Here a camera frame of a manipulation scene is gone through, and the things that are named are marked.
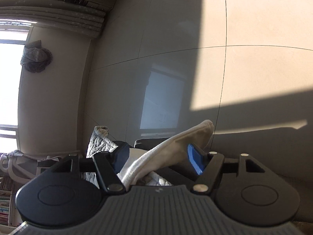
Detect white bookshelf with books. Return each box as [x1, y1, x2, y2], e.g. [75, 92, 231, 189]
[0, 176, 14, 226]

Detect grey checked quilted bedspread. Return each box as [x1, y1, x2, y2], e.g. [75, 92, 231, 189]
[86, 126, 174, 190]

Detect grey hat on wall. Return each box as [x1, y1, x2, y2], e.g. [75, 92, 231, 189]
[20, 40, 53, 73]

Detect beige patterned curtain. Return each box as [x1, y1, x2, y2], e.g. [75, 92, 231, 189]
[1, 0, 106, 38]

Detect white Winnie the Pooh sweatshirt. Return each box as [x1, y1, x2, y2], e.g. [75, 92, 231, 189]
[117, 120, 214, 189]

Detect white office chair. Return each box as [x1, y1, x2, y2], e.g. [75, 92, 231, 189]
[1, 150, 61, 185]

